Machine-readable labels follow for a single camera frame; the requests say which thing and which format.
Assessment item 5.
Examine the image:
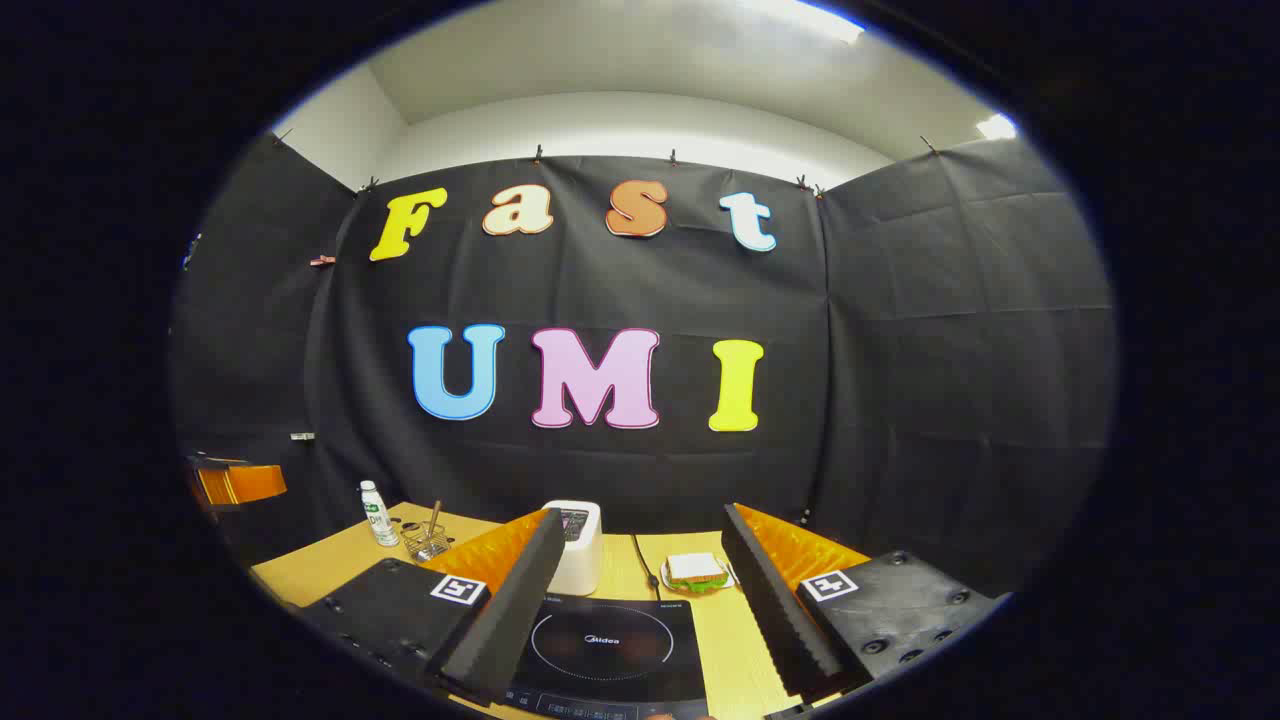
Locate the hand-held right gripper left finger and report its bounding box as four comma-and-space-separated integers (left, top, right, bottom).
298, 508, 567, 709

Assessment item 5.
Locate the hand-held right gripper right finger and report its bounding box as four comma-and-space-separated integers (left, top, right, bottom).
720, 503, 1013, 706

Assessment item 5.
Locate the black induction cooktop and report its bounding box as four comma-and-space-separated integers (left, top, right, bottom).
500, 592, 711, 720

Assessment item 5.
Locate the white toaster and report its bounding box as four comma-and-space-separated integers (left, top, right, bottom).
542, 500, 604, 597

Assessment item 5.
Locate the sandwich with lettuce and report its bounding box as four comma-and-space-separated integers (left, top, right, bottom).
667, 552, 728, 589

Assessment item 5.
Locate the white plate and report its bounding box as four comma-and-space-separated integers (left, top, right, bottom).
660, 555, 736, 595

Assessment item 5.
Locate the white drink bottle green label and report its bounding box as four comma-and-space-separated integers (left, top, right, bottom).
359, 480, 400, 548

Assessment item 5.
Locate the small wire mesh basket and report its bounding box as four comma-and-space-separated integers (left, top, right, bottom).
402, 520, 453, 563

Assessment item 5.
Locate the toaster power cable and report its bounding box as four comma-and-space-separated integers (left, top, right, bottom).
630, 532, 661, 601

